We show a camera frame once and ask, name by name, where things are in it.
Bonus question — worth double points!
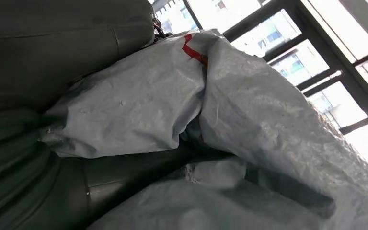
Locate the grey plastic mailer package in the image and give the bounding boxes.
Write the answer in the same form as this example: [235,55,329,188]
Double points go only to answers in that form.
[39,29,368,230]

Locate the ribbed grey left arm sleeve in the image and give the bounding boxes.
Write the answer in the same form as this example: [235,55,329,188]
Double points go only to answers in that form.
[0,108,61,230]

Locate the dark window frame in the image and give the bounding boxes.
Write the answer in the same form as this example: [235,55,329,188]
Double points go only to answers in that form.
[149,0,368,143]

